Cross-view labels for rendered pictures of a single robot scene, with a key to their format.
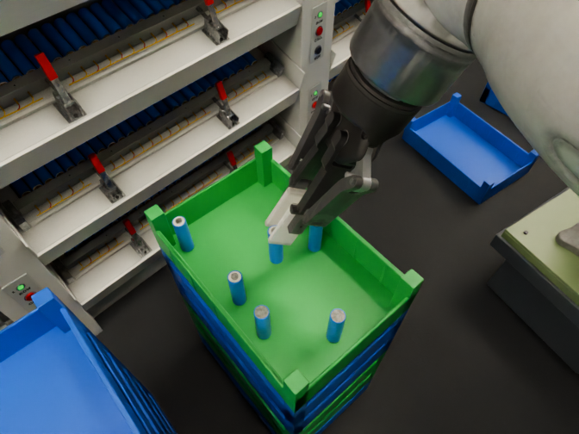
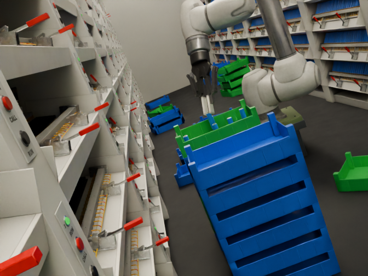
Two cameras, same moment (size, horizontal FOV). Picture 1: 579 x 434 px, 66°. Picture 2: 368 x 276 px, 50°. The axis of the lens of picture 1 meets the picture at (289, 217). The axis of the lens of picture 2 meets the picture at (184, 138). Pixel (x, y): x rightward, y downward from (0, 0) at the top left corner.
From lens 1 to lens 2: 1.31 m
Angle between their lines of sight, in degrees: 54
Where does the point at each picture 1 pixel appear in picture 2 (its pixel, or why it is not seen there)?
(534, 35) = (219, 10)
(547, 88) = (226, 10)
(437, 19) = (202, 30)
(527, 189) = not seen: hidden behind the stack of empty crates
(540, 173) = not seen: hidden behind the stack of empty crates
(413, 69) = (205, 41)
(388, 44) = (198, 40)
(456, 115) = (184, 172)
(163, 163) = (141, 186)
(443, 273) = not seen: hidden behind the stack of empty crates
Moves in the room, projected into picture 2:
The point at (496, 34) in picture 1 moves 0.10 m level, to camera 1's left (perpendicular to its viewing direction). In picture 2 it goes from (214, 15) to (200, 21)
